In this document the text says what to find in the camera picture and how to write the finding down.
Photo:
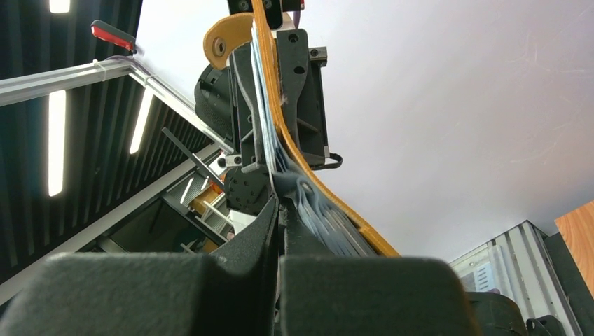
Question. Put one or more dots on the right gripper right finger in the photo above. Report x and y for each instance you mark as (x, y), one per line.
(325, 294)

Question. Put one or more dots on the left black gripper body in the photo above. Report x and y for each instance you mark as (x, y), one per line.
(273, 9)

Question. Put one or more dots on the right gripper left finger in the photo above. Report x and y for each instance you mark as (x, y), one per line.
(230, 291)

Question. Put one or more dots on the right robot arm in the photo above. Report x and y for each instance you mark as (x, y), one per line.
(510, 315)

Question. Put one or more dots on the yellow leather card holder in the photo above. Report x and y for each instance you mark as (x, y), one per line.
(287, 139)

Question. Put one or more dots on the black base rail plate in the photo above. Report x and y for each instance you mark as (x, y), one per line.
(572, 282)

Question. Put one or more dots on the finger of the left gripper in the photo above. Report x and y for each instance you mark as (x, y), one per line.
(247, 131)
(300, 71)

